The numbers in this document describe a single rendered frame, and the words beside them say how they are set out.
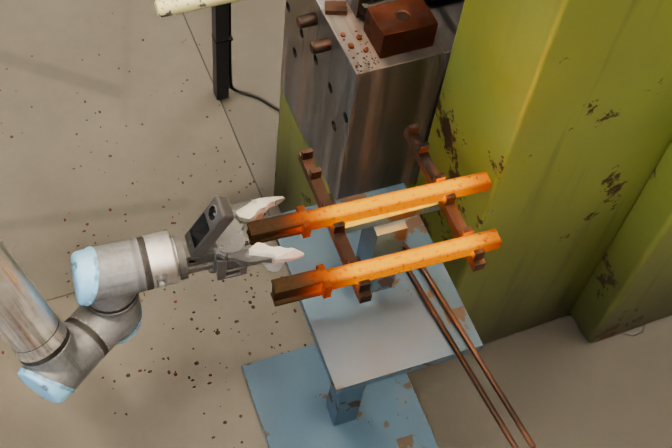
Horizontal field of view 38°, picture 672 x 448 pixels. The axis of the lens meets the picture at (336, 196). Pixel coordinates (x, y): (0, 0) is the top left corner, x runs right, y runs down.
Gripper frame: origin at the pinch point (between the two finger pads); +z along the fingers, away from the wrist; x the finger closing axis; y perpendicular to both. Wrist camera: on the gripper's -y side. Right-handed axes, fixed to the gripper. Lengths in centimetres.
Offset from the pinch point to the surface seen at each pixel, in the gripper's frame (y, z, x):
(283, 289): -1.9, -5.3, 13.0
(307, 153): -0.4, 7.1, -13.5
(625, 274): 60, 89, -2
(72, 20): 94, -23, -154
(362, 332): 26.4, 12.3, 10.7
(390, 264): -0.8, 13.4, 12.6
